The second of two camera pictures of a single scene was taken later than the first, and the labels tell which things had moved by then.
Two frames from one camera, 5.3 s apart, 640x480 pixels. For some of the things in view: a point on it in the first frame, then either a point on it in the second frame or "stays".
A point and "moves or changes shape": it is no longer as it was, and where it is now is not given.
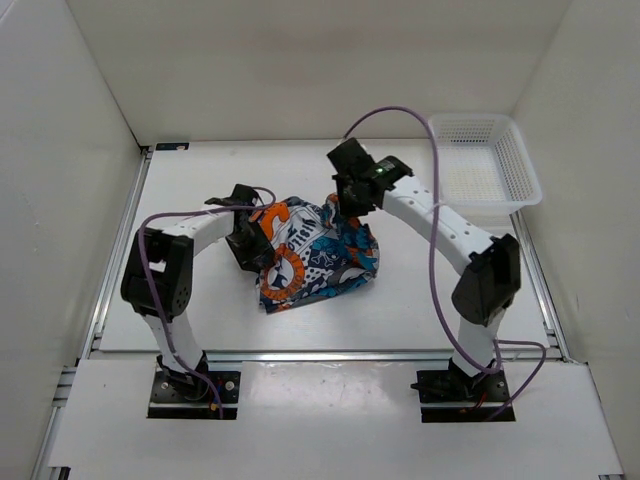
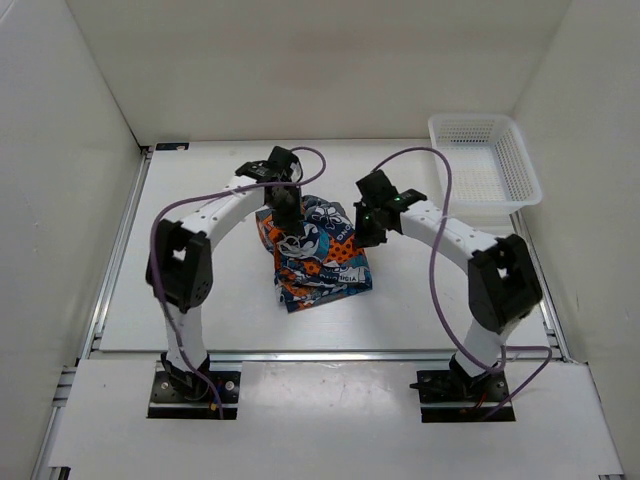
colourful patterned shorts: [317, 253] moves or changes shape
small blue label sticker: [182, 146] stays
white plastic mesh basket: [484, 164] stays
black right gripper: [346, 208] -> [364, 239]
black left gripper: [262, 246] -> [292, 222]
